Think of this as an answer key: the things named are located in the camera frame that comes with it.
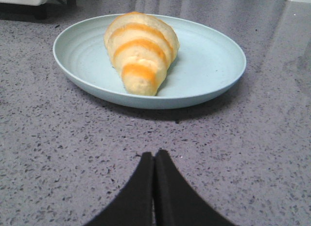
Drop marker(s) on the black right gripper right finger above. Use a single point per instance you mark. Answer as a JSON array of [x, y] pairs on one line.
[[176, 202]]

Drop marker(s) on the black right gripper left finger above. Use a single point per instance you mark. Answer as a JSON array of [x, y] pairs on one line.
[[133, 205]]

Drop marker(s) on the yellow striped croissant bread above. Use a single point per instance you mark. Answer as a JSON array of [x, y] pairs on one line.
[[141, 49]]

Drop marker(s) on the light green round plate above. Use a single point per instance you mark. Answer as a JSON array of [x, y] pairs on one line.
[[207, 65]]

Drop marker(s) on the white furniture piece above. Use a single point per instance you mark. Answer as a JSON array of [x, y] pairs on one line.
[[33, 9]]

